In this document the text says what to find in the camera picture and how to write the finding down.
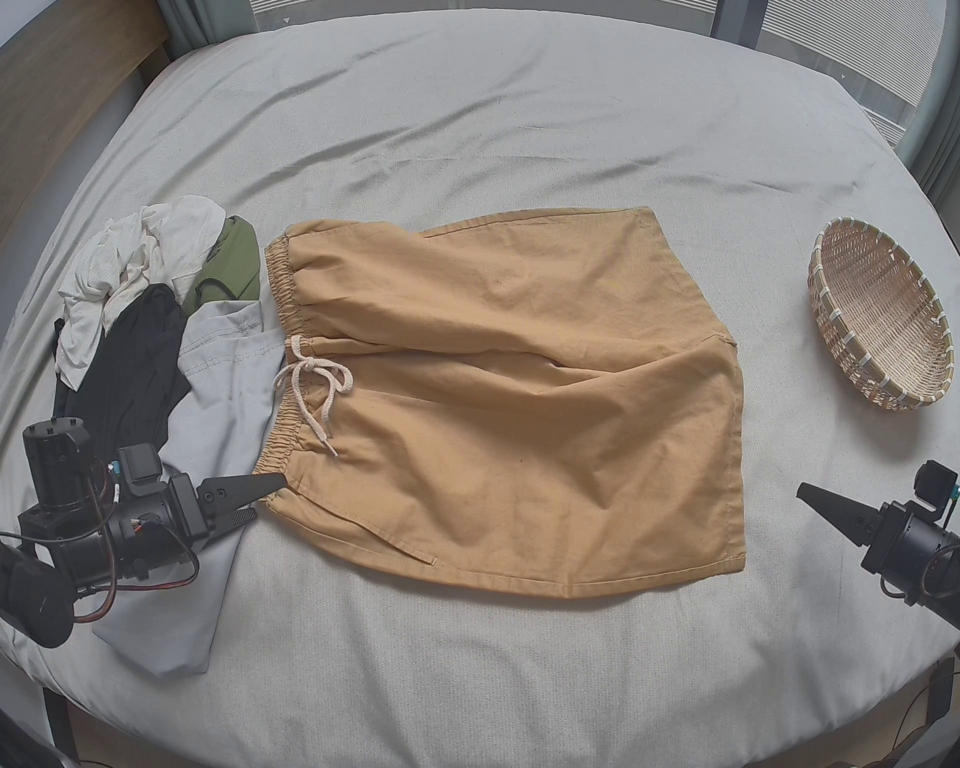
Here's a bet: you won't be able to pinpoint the black garment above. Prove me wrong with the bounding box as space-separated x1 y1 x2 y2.
51 283 192 470

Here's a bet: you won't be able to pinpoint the grey-green curtain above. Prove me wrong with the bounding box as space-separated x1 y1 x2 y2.
156 0 252 65
918 112 960 226

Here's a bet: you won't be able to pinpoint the tan shorts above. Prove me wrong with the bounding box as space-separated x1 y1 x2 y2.
251 204 751 601

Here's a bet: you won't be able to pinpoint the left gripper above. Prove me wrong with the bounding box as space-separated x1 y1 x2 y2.
63 472 281 595

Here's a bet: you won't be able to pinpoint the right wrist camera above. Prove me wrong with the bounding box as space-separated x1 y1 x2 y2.
912 460 960 520

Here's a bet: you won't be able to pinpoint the round woven basket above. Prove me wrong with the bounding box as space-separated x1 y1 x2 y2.
807 216 954 414

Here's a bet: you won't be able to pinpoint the pale blue garment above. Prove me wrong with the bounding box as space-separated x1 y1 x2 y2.
91 298 290 680

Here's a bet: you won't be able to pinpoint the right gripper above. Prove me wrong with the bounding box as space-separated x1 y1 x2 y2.
795 481 940 603

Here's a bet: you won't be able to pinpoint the green garment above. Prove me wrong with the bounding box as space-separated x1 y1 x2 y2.
182 215 262 316

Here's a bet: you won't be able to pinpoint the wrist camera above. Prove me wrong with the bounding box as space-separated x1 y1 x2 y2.
912 460 960 520
112 444 165 498

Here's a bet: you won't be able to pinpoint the white garment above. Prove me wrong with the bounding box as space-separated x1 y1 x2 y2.
56 193 228 393

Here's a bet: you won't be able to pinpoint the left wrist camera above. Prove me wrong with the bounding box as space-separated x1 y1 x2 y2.
112 444 165 498

